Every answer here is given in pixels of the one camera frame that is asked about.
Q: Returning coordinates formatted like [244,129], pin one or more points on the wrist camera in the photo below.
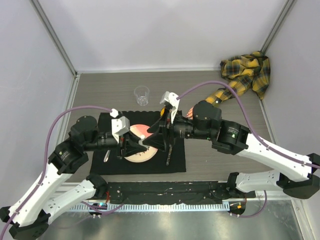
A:
[171,98]
[119,127]

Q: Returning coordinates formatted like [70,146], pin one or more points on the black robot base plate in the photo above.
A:
[173,192]

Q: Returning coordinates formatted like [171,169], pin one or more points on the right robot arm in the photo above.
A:
[290,172]

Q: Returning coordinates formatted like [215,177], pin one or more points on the silver fork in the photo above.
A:
[106,157]

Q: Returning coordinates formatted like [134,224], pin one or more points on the silver table knife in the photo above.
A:
[169,156]

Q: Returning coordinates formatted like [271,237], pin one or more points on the yellow mug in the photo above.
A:
[162,111]

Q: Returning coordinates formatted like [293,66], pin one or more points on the pink and cream plate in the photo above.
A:
[140,130]

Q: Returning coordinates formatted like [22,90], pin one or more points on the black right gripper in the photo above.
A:
[158,140]

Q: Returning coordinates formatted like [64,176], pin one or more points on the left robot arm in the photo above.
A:
[31,216]

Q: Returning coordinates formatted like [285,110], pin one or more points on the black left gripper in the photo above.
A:
[129,148]

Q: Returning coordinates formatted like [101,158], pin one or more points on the clear plastic cup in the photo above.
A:
[141,94]

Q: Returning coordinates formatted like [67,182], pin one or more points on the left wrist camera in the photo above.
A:
[119,127]

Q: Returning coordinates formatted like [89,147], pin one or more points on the mannequin hand with painted nails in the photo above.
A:
[189,114]

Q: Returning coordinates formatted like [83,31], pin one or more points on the white slotted cable duct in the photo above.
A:
[133,208]

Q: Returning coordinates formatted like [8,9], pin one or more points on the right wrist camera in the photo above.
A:
[171,98]

